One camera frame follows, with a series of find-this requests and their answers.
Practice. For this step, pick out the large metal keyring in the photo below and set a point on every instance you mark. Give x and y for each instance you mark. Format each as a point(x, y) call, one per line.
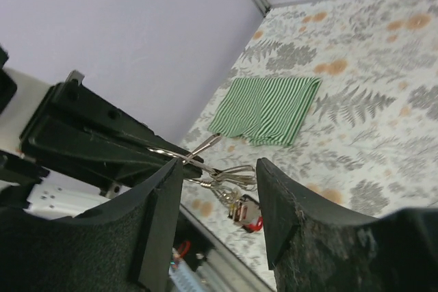
point(242, 176)

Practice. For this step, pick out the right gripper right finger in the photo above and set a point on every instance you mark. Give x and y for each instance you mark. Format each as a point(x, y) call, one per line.
point(313, 244)

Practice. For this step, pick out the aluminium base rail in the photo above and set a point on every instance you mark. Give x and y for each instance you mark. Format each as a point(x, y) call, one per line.
point(201, 262)

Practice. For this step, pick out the key with red tag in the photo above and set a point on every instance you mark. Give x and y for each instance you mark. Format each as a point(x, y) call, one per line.
point(245, 212)

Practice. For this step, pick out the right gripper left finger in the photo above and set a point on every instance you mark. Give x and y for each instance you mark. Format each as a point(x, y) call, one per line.
point(124, 244)

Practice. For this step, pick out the floral table mat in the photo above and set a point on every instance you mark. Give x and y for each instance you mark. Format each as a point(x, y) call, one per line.
point(369, 140)

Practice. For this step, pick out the green striped cloth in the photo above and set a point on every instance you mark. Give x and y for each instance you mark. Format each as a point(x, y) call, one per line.
point(265, 111)

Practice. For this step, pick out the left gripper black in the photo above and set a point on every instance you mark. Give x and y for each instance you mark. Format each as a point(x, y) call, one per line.
point(79, 134)

